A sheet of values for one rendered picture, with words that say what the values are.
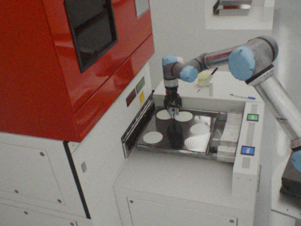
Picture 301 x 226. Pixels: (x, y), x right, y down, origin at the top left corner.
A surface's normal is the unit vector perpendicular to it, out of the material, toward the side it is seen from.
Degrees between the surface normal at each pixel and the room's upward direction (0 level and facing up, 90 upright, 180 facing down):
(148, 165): 0
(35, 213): 90
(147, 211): 90
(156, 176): 0
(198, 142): 0
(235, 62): 86
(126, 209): 90
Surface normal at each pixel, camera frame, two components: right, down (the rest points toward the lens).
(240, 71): -0.82, 0.33
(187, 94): -0.11, -0.84
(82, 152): 0.94, 0.09
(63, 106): -0.33, 0.52
